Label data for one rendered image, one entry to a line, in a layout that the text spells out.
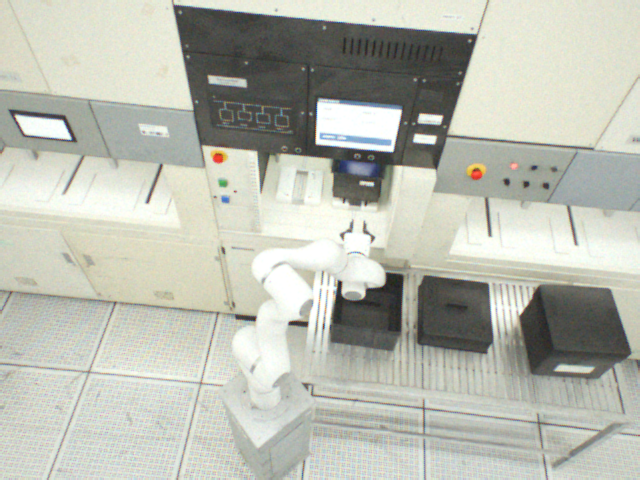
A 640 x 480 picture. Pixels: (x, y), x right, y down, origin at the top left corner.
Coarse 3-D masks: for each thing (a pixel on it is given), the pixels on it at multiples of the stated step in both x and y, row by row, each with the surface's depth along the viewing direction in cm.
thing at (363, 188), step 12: (336, 168) 245; (384, 168) 239; (336, 180) 241; (348, 180) 240; (360, 180) 239; (372, 180) 237; (336, 192) 249; (348, 192) 247; (360, 192) 246; (372, 192) 244
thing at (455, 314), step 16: (432, 288) 235; (448, 288) 235; (464, 288) 235; (480, 288) 236; (432, 304) 230; (448, 304) 229; (464, 304) 227; (480, 304) 231; (432, 320) 226; (448, 320) 226; (464, 320) 226; (480, 320) 227; (432, 336) 223; (448, 336) 222; (464, 336) 222; (480, 336) 222; (480, 352) 229
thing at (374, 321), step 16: (336, 288) 224; (368, 288) 242; (384, 288) 240; (400, 288) 233; (336, 304) 238; (352, 304) 239; (368, 304) 238; (384, 304) 239; (400, 304) 225; (336, 320) 234; (352, 320) 234; (368, 320) 235; (384, 320) 235; (400, 320) 218; (336, 336) 223; (352, 336) 221; (368, 336) 220; (384, 336) 218
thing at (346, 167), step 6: (342, 162) 247; (348, 162) 246; (354, 162) 246; (360, 162) 245; (342, 168) 250; (348, 168) 250; (354, 168) 249; (360, 168) 248; (366, 168) 248; (372, 168) 247; (378, 168) 246; (354, 174) 252; (360, 174) 252; (366, 174) 251; (372, 174) 251; (378, 174) 250
